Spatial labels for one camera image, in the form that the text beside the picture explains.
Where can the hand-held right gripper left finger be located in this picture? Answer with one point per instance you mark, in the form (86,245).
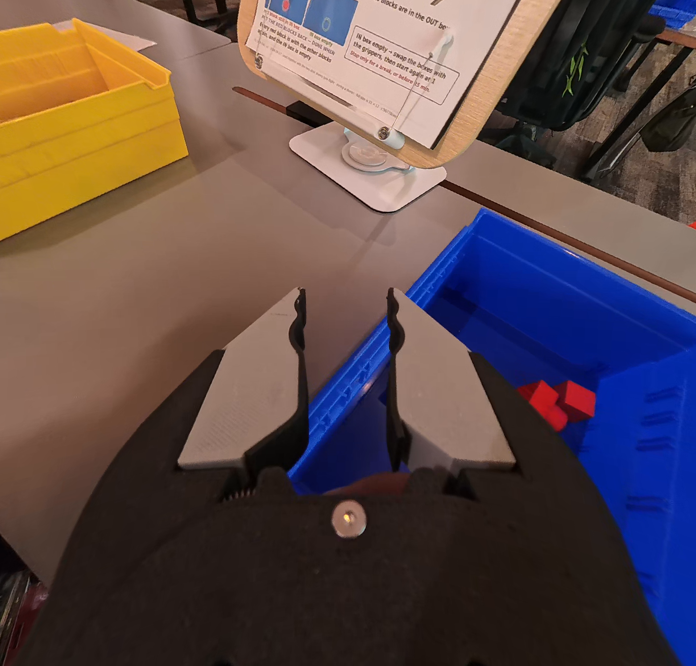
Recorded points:
(244,399)

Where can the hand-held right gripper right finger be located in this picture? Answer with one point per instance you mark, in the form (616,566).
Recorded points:
(451,405)

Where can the red one-stud plastic brick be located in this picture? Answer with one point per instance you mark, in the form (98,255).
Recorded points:
(535,397)

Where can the red wooden cube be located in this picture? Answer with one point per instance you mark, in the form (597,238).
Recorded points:
(577,399)

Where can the blue plastic bin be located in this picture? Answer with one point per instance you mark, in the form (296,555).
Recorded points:
(544,296)

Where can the yellow plastic bin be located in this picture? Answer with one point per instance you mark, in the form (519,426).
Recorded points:
(81,133)

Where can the person's right hand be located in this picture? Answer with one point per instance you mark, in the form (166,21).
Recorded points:
(370,484)

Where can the white stand base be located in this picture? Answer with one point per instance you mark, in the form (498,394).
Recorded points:
(391,193)

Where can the black hanging bag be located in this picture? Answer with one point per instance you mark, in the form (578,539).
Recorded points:
(671,125)

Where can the instruction sheet on stand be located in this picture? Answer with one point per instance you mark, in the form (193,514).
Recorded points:
(522,52)

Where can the laminated label sheet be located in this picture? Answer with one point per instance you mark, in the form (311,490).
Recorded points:
(130,40)

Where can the printed instruction sheet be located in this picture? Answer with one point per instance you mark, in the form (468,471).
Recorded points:
(380,24)

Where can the hanging black jackets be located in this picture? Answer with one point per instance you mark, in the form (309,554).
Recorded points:
(571,35)

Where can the wooden table with black legs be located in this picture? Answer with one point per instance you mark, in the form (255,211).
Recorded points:
(679,38)

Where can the small blue storage bin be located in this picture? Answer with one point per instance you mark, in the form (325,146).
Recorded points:
(677,3)

